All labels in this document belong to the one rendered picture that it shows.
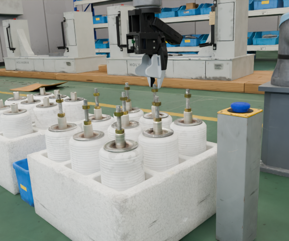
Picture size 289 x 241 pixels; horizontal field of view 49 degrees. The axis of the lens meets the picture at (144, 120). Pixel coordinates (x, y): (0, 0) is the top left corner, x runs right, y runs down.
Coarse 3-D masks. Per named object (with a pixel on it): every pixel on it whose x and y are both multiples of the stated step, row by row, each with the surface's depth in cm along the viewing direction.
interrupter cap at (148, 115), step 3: (144, 114) 93; (147, 114) 93; (150, 114) 93; (159, 114) 93; (162, 114) 92; (165, 114) 92; (144, 117) 90; (147, 117) 89; (150, 117) 89; (153, 117) 89; (162, 117) 88; (165, 117) 89
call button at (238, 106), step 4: (232, 104) 66; (236, 104) 66; (240, 104) 66; (244, 104) 66; (248, 104) 66; (232, 108) 66; (236, 108) 65; (240, 108) 65; (244, 108) 65; (248, 108) 65
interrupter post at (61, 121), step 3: (63, 117) 83; (60, 120) 82; (63, 120) 82; (66, 120) 84; (60, 123) 83; (63, 123) 83; (66, 123) 83; (60, 126) 83; (63, 126) 83; (66, 126) 83
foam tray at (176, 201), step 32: (32, 160) 84; (192, 160) 77; (64, 192) 74; (96, 192) 64; (128, 192) 62; (160, 192) 67; (192, 192) 76; (64, 224) 78; (96, 224) 67; (128, 224) 62; (160, 224) 69; (192, 224) 78
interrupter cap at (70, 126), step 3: (69, 123) 87; (72, 123) 86; (51, 126) 85; (54, 126) 85; (57, 126) 85; (69, 126) 85; (72, 126) 84; (75, 126) 83; (48, 129) 82; (51, 129) 82; (54, 129) 82; (57, 129) 82; (60, 129) 83; (63, 129) 81; (66, 129) 82; (69, 129) 81; (72, 129) 82
